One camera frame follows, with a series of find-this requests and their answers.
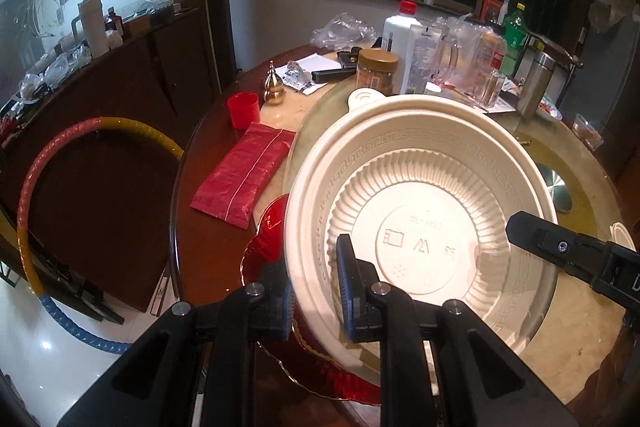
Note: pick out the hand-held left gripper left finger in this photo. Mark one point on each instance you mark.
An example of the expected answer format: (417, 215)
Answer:
(270, 307)

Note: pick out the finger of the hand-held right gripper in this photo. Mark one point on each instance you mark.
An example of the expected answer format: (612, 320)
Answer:
(545, 239)

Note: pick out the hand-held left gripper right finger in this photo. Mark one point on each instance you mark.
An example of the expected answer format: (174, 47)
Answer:
(346, 287)

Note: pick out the cream plastic plate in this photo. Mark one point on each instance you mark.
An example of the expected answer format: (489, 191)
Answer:
(425, 187)

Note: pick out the cream plastic container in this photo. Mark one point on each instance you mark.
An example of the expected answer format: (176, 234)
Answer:
(624, 237)

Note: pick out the round metal disc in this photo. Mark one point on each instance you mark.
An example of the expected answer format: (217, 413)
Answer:
(556, 189)

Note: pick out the red glossy plate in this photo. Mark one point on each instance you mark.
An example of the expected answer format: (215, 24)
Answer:
(267, 237)

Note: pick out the gold round placemat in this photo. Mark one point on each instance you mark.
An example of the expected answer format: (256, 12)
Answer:
(592, 187)

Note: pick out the clear plastic food container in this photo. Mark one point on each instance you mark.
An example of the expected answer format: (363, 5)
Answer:
(587, 132)

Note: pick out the blue and white porcelain bowl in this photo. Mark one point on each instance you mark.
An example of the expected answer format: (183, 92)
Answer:
(550, 109)

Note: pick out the red fabric pouch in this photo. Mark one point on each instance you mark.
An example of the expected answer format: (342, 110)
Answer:
(240, 177)

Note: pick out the stainless steel thermos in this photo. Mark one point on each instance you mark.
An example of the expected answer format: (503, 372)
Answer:
(535, 82)

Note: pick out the black metal stand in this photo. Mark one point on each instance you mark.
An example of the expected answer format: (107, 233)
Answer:
(75, 287)

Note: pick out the red plastic cup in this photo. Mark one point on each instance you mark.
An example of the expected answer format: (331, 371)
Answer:
(244, 109)

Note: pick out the clear glass mug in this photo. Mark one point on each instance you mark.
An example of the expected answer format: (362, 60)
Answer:
(452, 57)

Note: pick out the green plastic bottle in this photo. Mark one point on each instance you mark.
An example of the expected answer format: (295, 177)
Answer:
(514, 37)

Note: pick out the black rectangular case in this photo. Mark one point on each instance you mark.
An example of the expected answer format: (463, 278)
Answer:
(332, 75)

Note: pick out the small printed paper packet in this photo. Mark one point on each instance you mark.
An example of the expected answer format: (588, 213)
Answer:
(300, 79)

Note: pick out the gold gourd ornament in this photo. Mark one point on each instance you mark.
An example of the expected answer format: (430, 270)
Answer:
(274, 87)

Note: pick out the peanut butter jar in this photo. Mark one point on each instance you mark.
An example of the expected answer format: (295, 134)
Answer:
(376, 72)

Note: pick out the dark wooden cabinet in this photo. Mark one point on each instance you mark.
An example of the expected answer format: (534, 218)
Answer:
(100, 167)

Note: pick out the red box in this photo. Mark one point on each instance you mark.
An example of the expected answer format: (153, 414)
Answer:
(491, 9)

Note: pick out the white bottle with red cap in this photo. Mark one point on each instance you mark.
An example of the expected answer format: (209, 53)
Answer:
(397, 42)

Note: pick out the crumpled clear plastic bag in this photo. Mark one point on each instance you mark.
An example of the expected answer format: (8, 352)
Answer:
(345, 32)

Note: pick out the multicoloured hula hoop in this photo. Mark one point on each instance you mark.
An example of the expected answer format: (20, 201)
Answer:
(30, 187)

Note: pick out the small brown bottle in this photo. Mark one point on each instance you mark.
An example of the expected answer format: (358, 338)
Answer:
(115, 24)

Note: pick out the white thermos flask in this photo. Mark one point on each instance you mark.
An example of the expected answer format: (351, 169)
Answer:
(94, 29)

